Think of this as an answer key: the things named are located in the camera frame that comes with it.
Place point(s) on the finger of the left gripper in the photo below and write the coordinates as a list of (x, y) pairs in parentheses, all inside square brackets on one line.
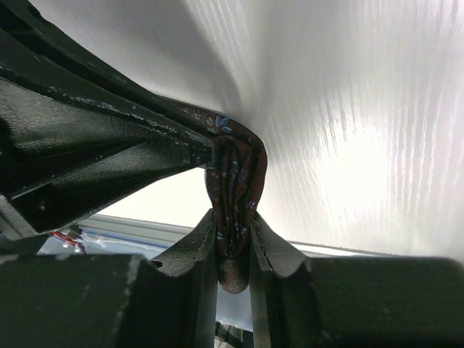
[(76, 135)]

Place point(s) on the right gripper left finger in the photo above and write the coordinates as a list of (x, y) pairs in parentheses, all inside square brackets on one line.
[(186, 289)]

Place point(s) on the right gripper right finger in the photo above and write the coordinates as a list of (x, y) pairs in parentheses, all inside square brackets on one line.
[(283, 301)]

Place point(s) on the brown floral tie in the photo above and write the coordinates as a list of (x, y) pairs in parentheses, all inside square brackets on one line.
[(234, 180)]

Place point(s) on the aluminium mounting rail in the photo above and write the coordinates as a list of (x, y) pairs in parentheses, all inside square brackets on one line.
[(101, 234)]

